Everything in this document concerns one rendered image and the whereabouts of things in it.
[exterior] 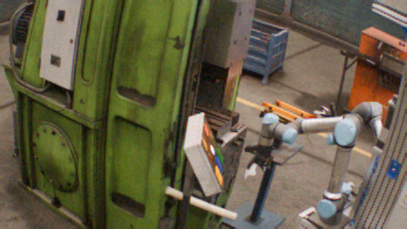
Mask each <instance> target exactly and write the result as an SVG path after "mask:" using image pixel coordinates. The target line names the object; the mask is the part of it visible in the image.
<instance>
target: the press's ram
mask: <svg viewBox="0 0 407 229"><path fill-rule="evenodd" d="M255 4H256V3H255V0H213V3H212V5H213V8H212V12H211V16H210V21H209V25H208V29H207V39H206V44H205V49H204V53H203V61H204V62H206V63H209V64H211V65H219V66H221V67H224V68H227V67H228V66H230V65H234V64H236V63H238V61H239V62H240V61H242V60H243V59H244V58H246V57H247V53H248V45H249V42H250V38H251V37H250V34H251V31H252V23H253V14H254V8H255Z"/></svg>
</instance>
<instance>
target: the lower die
mask: <svg viewBox="0 0 407 229"><path fill-rule="evenodd" d="M195 108H199V109H202V110H204V111H207V112H210V113H211V114H214V115H219V116H221V117H223V118H225V119H228V120H229V121H228V122H227V123H226V121H224V120H221V119H218V118H216V117H213V116H210V115H208V114H205V117H206V120H207V121H208V122H209V121H211V124H210V123H209V125H210V130H211V132H212V134H213V135H214V136H217V137H219V138H220V137H221V136H222V135H223V134H225V133H227V132H228V131H229V130H230V129H231V125H232V120H233V118H232V117H230V116H227V115H224V114H221V113H218V112H215V111H213V110H211V109H208V108H203V107H201V106H198V105H195Z"/></svg>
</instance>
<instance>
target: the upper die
mask: <svg viewBox="0 0 407 229"><path fill-rule="evenodd" d="M242 67H243V60H242V61H240V62H239V61H238V63H236V64H234V65H230V66H228V67H227V68H224V67H221V66H219V65H211V64H209V63H206V62H204V61H203V62H202V67H201V73H200V74H202V75H207V76H210V77H212V78H214V79H217V80H220V81H222V82H225V83H228V82H229V81H231V80H233V79H234V78H235V77H236V76H239V75H241V71H242Z"/></svg>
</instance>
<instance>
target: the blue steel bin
mask: <svg viewBox="0 0 407 229"><path fill-rule="evenodd" d="M288 34H289V28H282V27H280V26H277V25H272V24H268V23H265V22H263V21H259V20H257V19H254V20H253V23H252V31H251V34H250V37H251V38H250V42H249V45H248V53H247V57H246V58H244V60H243V69H246V70H249V71H252V72H255V73H258V74H262V75H263V80H262V83H264V84H268V75H270V74H271V73H272V72H273V71H274V72H275V71H276V70H277V69H278V68H279V67H280V68H279V69H278V71H277V72H280V73H283V63H284V59H285V57H284V56H285V53H286V46H287V40H288Z"/></svg>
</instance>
